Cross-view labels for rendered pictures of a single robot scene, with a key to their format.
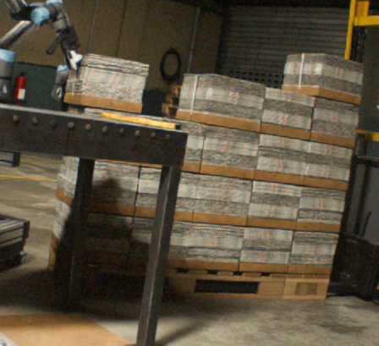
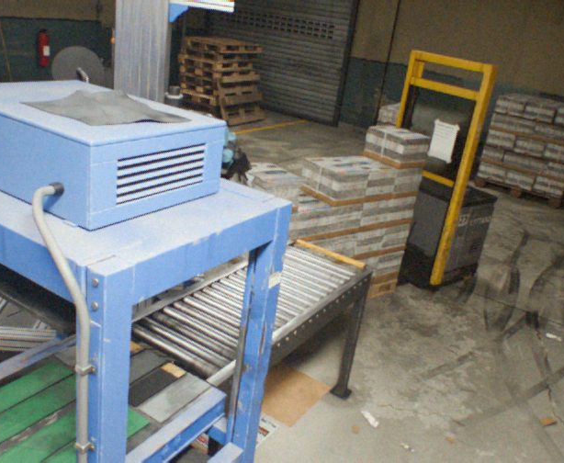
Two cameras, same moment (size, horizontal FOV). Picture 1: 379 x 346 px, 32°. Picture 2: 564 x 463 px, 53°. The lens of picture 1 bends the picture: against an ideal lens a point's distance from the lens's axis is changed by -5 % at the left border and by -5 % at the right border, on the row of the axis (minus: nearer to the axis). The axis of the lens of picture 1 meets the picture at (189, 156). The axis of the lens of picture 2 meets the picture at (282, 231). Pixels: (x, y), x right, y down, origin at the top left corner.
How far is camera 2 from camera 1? 1.80 m
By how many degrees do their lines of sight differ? 25
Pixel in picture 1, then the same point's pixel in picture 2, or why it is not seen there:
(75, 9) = not seen: outside the picture
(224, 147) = (343, 218)
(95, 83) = not seen: hidden behind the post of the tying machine
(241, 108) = (354, 191)
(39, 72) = (58, 26)
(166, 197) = (360, 310)
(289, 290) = (375, 291)
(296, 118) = (385, 187)
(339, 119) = (411, 180)
